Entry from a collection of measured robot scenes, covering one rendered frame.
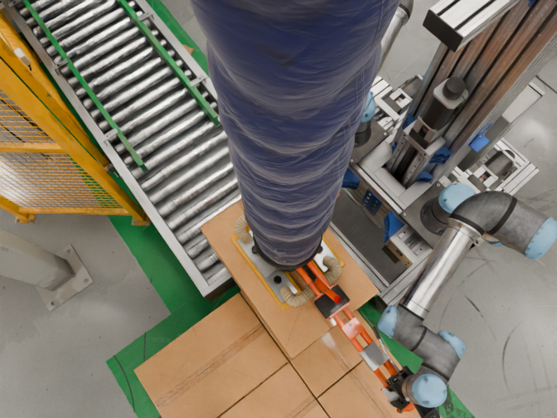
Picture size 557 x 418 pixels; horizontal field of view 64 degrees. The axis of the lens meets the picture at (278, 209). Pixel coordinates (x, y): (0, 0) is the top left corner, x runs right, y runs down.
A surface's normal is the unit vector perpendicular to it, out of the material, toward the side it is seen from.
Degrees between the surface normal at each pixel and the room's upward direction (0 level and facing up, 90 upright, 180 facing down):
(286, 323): 0
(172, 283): 0
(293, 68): 82
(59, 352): 0
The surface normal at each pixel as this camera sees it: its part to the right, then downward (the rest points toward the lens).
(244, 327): -0.01, -0.33
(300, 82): 0.10, 0.93
